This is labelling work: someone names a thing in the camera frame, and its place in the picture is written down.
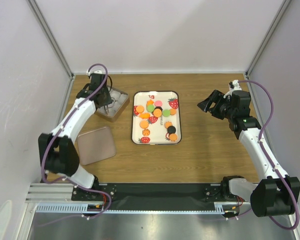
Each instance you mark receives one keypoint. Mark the orange cookie upper right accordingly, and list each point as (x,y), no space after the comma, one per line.
(172,111)

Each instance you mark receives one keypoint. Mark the green macaron cookie left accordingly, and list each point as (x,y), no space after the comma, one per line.
(150,108)

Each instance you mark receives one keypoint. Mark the brown tin lid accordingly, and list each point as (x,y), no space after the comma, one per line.
(96,145)

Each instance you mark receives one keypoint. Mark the white strawberry print tray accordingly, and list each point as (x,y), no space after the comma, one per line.
(157,125)

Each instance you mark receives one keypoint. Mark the orange waffle round cookie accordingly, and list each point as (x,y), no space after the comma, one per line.
(157,113)

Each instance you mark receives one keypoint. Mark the black sandwich cookie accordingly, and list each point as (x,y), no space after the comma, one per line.
(158,107)
(171,129)

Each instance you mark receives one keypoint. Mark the pink macaron cookie top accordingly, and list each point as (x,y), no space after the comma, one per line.
(158,103)

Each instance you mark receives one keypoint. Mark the orange flower shaped cookie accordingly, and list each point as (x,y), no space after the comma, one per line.
(146,132)

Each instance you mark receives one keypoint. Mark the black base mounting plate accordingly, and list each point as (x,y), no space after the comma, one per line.
(164,197)

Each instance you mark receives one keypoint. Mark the orange star cookie top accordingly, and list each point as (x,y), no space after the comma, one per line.
(150,102)

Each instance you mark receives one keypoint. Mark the orange cookie bottom right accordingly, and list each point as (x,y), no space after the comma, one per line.
(173,137)

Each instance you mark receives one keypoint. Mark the black sandwich cookie centre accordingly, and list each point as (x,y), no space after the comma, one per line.
(158,107)

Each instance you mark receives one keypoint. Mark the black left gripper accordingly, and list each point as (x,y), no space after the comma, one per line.
(108,100)

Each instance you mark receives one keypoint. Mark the brown cookie tin box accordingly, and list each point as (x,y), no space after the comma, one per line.
(120,101)

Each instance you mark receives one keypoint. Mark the aluminium frame rail front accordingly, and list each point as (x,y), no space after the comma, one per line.
(65,198)

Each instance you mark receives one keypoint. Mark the orange waffle cookie left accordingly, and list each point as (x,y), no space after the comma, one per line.
(144,124)

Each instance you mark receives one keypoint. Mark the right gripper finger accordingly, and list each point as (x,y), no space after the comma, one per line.
(217,99)
(205,105)

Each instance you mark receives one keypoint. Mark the green macaron cookie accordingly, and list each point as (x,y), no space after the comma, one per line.
(166,113)
(150,108)

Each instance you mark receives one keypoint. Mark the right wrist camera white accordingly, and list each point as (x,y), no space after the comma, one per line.
(234,86)

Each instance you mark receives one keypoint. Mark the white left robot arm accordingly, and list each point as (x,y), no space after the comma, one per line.
(57,152)

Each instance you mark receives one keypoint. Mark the black sandwich cookie lower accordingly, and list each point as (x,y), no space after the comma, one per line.
(171,129)

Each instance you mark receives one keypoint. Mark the green macaron cookie right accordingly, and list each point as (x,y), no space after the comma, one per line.
(166,113)

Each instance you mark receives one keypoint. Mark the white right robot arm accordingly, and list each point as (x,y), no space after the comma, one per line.
(277,193)

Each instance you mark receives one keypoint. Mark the orange round cookie far left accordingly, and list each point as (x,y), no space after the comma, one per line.
(139,109)

